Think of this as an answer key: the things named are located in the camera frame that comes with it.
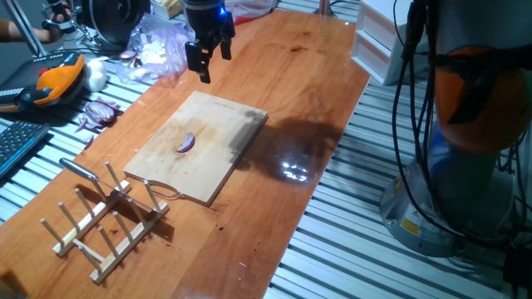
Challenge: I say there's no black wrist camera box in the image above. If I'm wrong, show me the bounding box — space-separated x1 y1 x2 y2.
224 14 237 42

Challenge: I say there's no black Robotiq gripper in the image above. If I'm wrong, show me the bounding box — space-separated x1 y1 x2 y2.
181 0 234 85

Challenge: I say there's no wooden cutting board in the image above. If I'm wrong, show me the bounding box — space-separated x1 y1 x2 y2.
123 90 269 208

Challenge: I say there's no grey slanted metal bar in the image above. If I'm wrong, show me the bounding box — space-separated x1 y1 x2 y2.
3 0 48 57

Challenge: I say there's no aluminium frame post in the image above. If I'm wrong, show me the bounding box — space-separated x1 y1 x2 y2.
313 0 338 19

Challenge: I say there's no black filament spool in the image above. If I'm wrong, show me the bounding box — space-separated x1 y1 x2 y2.
80 0 152 47

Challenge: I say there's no yellow white small box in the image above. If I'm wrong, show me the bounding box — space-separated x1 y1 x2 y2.
150 0 185 20

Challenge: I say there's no orange black teach pendant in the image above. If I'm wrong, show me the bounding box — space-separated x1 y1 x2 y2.
0 51 86 115

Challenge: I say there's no white shopping bag red print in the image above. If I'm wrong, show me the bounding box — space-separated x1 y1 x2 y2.
224 0 279 26

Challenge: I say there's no person's bare hand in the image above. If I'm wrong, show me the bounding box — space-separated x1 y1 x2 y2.
41 11 73 44

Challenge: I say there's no steel cleaver knife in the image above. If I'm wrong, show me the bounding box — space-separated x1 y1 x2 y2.
58 157 168 213

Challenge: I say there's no black computer keyboard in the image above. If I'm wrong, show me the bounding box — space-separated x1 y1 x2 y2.
0 120 52 179

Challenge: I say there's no red onion wedge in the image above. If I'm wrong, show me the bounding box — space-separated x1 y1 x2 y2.
175 131 197 154

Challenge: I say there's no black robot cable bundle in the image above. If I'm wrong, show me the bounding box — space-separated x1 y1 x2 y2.
390 0 532 251

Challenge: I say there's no white plastic drawer box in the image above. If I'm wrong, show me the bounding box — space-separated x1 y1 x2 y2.
350 0 434 87

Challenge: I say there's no clear plastic bag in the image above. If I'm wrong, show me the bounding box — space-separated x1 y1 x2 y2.
116 12 197 86

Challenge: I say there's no person's forearm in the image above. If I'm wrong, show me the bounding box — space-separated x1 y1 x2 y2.
0 17 46 44

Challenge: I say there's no wooden peg dish rack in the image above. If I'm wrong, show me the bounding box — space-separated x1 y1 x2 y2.
39 160 171 286

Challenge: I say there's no white garlic bulb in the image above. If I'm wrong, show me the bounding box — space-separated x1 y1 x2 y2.
82 58 109 94

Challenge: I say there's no red onion peel pile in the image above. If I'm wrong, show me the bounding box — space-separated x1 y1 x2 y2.
74 96 124 135

